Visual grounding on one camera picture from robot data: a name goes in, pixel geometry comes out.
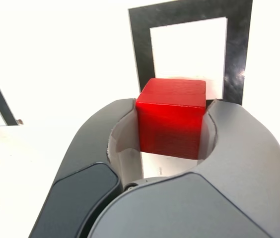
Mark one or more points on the red cube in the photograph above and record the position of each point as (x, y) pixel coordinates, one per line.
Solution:
(169, 119)

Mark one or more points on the black tape square outline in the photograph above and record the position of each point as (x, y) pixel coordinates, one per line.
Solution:
(142, 49)

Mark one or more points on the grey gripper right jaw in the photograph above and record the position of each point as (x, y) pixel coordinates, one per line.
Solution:
(229, 186)

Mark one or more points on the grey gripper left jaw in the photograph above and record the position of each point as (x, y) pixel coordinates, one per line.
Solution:
(85, 173)

